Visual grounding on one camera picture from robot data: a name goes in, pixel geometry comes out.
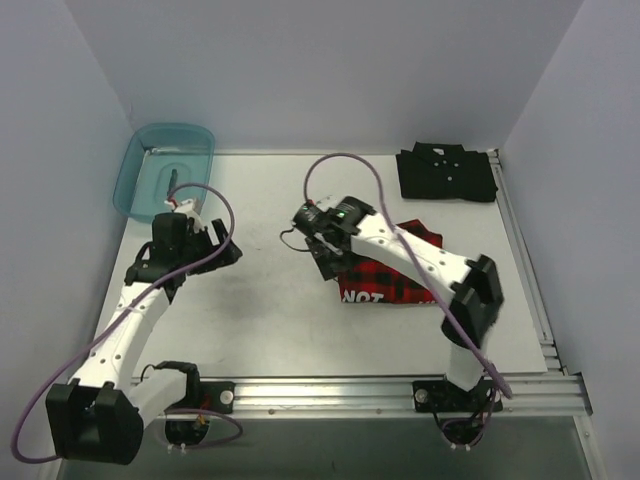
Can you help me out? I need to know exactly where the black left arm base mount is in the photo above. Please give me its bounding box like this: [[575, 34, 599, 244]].
[[170, 380, 236, 414]]

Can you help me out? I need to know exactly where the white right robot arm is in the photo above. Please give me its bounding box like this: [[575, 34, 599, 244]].
[[292, 196, 512, 409]]

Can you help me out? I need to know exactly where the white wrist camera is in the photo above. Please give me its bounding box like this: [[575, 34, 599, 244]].
[[314, 195, 337, 210], [164, 198, 206, 233]]

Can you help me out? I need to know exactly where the folded black button shirt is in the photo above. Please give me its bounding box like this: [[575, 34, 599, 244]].
[[395, 142, 498, 203]]

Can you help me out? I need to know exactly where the dark object in basin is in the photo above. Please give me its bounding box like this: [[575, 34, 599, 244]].
[[167, 169, 179, 194]]

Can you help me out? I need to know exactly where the aluminium rail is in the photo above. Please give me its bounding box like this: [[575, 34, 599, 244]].
[[487, 149, 567, 375], [129, 372, 594, 417]]

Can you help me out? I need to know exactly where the red black plaid shirt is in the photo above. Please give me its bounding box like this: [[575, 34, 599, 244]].
[[335, 218, 444, 307]]

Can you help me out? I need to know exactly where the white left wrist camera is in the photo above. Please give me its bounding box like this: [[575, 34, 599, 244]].
[[164, 198, 206, 233]]

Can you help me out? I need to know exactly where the teal plastic basin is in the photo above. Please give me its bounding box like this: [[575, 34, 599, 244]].
[[113, 123, 216, 224]]

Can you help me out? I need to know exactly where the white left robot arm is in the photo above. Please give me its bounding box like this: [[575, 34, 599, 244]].
[[45, 212, 242, 465]]

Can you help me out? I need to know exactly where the aluminium front rail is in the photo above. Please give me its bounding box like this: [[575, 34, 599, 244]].
[[129, 372, 594, 417]]

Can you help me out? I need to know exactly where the aluminium right side rail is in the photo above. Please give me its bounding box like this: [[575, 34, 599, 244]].
[[487, 149, 567, 375]]

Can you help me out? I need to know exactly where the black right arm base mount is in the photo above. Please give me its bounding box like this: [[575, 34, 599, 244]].
[[411, 379, 494, 415]]

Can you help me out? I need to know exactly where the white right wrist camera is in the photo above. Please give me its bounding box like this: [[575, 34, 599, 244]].
[[314, 195, 337, 210]]

